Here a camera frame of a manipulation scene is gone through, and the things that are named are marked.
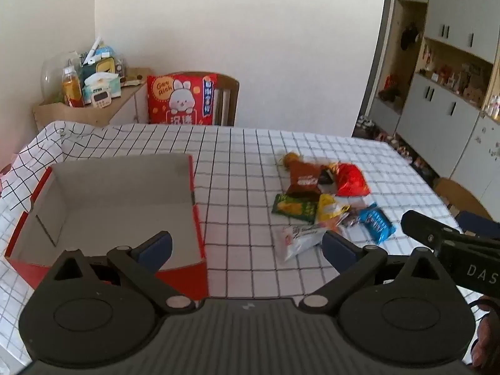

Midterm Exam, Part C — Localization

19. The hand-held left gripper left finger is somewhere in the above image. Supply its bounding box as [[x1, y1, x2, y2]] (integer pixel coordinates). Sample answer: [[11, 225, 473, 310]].
[[51, 230, 196, 317]]

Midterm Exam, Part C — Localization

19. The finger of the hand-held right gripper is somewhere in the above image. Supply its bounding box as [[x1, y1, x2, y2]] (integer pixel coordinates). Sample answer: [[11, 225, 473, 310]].
[[400, 210, 465, 251]]

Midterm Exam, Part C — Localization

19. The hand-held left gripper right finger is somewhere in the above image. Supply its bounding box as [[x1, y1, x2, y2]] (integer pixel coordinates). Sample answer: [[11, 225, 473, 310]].
[[299, 230, 450, 317]]

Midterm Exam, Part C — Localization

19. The small dark snack packet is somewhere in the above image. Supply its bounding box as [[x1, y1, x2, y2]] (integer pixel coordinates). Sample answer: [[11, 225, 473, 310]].
[[340, 210, 364, 229]]

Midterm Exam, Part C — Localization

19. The white snack packet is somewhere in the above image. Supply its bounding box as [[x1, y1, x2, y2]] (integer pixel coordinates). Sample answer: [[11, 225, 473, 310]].
[[279, 221, 340, 262]]

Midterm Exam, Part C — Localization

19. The yellow snack packet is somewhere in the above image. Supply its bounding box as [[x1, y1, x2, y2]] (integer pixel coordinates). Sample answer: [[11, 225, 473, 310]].
[[316, 193, 350, 223]]

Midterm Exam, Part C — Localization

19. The blue snack packet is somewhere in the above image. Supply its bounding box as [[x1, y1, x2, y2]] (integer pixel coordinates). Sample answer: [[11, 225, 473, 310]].
[[357, 203, 393, 245]]

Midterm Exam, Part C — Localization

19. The green snack packet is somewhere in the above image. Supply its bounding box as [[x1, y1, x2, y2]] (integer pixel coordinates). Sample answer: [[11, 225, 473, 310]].
[[271, 193, 323, 223]]

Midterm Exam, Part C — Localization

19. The red snack packet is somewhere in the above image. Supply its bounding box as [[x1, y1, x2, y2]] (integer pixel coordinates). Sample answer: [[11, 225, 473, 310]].
[[332, 163, 371, 198]]

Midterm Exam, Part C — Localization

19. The red cardboard box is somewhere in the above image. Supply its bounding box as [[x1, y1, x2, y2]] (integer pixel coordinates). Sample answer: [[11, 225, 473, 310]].
[[5, 154, 209, 298]]

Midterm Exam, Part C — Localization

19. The dark patterned snack packet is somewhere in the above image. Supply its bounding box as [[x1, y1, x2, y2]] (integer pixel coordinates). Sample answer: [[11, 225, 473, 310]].
[[318, 164, 337, 186]]

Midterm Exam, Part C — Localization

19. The brown snack packet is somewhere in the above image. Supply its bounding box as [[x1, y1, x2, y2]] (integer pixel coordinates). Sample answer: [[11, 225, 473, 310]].
[[285, 160, 325, 200]]

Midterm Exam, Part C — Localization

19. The round orange snack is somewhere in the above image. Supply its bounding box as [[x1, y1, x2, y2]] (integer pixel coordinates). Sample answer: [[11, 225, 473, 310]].
[[279, 152, 303, 168]]

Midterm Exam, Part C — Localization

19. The person's right hand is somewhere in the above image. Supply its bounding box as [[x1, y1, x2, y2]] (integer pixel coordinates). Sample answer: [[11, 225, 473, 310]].
[[471, 308, 500, 375]]

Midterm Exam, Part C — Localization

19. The wooden chair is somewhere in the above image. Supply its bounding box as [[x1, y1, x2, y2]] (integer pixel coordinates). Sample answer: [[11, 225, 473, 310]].
[[433, 177, 495, 223], [168, 71, 240, 127]]

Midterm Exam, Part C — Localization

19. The dark blue cloth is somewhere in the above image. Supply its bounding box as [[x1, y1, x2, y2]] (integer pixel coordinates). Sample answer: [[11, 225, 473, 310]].
[[457, 211, 495, 235]]

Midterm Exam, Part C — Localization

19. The row of shoes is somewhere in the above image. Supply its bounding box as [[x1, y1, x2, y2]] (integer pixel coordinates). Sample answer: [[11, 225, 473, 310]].
[[355, 115, 434, 173]]

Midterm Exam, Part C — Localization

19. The white checked tablecloth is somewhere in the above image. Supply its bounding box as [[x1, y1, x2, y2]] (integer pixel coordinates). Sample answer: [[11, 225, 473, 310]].
[[0, 121, 469, 365]]

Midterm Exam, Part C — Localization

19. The wooden side cabinet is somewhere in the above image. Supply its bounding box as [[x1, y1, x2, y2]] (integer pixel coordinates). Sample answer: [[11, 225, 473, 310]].
[[33, 68, 151, 129]]

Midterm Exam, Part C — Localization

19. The red rabbit cushion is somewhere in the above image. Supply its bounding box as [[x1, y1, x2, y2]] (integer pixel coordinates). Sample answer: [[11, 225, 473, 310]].
[[146, 73, 218, 126]]

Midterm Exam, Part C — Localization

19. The group of shelf ornaments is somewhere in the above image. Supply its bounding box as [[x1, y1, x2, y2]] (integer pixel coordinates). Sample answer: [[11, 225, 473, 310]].
[[418, 43, 500, 122]]

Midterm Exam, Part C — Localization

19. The white kitchen timer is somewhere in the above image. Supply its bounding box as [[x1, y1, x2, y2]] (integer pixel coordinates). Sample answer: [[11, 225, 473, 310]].
[[91, 88, 112, 108]]

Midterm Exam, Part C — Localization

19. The teal tissue box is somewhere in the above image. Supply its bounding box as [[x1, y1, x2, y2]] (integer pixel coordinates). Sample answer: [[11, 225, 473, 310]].
[[83, 73, 122, 100]]

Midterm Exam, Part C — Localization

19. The orange drink bottle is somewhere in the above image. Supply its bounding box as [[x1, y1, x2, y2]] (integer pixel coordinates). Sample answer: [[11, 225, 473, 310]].
[[62, 66, 86, 108]]

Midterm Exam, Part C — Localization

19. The teal and yellow case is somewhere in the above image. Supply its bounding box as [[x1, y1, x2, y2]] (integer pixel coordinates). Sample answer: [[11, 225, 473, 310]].
[[80, 57, 118, 83]]

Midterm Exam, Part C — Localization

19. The grey wall cabinet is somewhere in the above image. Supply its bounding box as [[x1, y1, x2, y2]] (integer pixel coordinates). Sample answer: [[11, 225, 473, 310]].
[[353, 0, 500, 219]]

